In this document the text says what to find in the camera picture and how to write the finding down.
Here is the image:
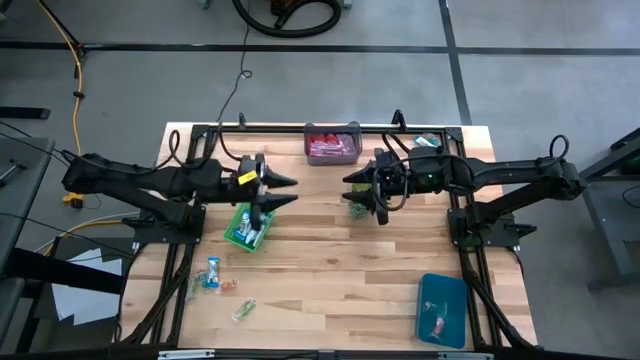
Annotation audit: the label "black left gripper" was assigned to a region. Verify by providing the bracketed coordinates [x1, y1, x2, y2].
[222, 152, 300, 232]

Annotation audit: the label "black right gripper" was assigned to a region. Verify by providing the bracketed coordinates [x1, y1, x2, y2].
[341, 148, 434, 227]

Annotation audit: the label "white blue Hershey's bar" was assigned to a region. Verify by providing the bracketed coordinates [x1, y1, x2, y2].
[206, 256, 222, 290]
[247, 222, 266, 250]
[232, 212, 252, 242]

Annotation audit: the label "grey translucent plastic bin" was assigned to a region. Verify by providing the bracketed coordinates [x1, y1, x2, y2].
[303, 120, 363, 166]

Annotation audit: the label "green plastic basket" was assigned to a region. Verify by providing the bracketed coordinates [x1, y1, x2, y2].
[223, 202, 277, 253]

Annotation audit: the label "teal plastic tray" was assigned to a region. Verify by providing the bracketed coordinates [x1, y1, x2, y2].
[414, 273, 469, 351]

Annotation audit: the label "white paper sheets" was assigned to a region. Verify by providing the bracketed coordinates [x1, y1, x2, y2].
[49, 248, 124, 326]

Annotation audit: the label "black tripod stand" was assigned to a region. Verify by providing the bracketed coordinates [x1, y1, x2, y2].
[37, 0, 121, 81]

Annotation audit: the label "dark grey metal stand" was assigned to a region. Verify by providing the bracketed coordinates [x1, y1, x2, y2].
[549, 127, 640, 294]

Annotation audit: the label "grey desk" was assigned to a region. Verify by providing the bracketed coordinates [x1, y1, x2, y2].
[0, 137, 56, 281]

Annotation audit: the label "black flat floor bar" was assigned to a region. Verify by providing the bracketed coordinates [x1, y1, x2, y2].
[0, 106, 51, 120]

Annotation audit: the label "grey hand tool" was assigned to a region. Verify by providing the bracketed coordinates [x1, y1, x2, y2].
[0, 159, 27, 189]

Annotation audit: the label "black aluminium frame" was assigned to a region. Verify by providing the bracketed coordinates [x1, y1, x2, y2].
[0, 108, 640, 360]

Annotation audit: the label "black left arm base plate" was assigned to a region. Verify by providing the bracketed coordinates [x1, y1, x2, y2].
[132, 219, 206, 245]

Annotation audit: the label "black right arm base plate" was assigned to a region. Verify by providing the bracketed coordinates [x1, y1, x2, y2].
[447, 207, 539, 249]

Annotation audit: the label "thin black floor cable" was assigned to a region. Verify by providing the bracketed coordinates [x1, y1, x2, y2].
[215, 0, 254, 123]

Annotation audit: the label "black vacuum hose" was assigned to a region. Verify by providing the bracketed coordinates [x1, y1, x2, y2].
[231, 0, 344, 40]

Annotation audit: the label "yellow extension cable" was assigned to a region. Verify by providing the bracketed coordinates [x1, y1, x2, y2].
[37, 0, 126, 256]

